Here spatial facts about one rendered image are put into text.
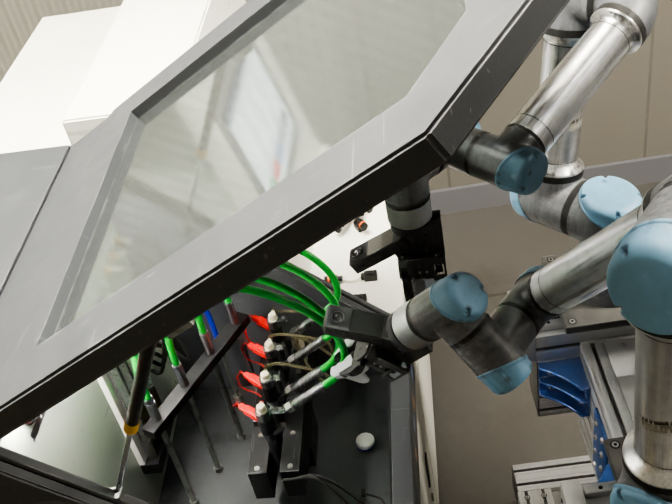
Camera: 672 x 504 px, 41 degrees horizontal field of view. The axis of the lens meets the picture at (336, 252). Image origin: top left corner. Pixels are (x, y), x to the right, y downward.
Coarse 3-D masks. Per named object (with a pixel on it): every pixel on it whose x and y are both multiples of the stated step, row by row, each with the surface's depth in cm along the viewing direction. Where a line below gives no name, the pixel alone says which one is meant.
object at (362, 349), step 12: (360, 348) 145; (372, 348) 143; (384, 348) 144; (396, 348) 143; (408, 348) 138; (432, 348) 141; (372, 360) 144; (384, 360) 143; (396, 360) 144; (408, 360) 145; (384, 372) 148; (408, 372) 144
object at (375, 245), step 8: (384, 232) 153; (392, 232) 152; (368, 240) 155; (376, 240) 153; (384, 240) 152; (392, 240) 150; (400, 240) 149; (360, 248) 154; (368, 248) 153; (376, 248) 151; (384, 248) 150; (392, 248) 150; (400, 248) 150; (352, 256) 154; (360, 256) 153; (368, 256) 152; (376, 256) 152; (384, 256) 151; (352, 264) 153; (360, 264) 153; (368, 264) 153; (360, 272) 154
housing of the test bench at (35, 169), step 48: (48, 48) 212; (96, 48) 207; (0, 96) 196; (48, 96) 192; (0, 144) 179; (48, 144) 176; (0, 192) 159; (48, 192) 157; (0, 240) 148; (0, 288) 138
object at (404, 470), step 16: (400, 384) 182; (400, 400) 179; (400, 416) 176; (416, 416) 194; (400, 432) 173; (416, 432) 188; (400, 448) 170; (416, 448) 182; (400, 464) 167; (416, 464) 177; (400, 480) 164; (416, 480) 172; (400, 496) 162; (416, 496) 168
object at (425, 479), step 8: (416, 392) 203; (416, 400) 200; (416, 408) 198; (424, 440) 216; (424, 448) 212; (424, 456) 209; (424, 464) 205; (424, 472) 202; (424, 480) 199; (424, 488) 195; (424, 496) 192; (432, 496) 219
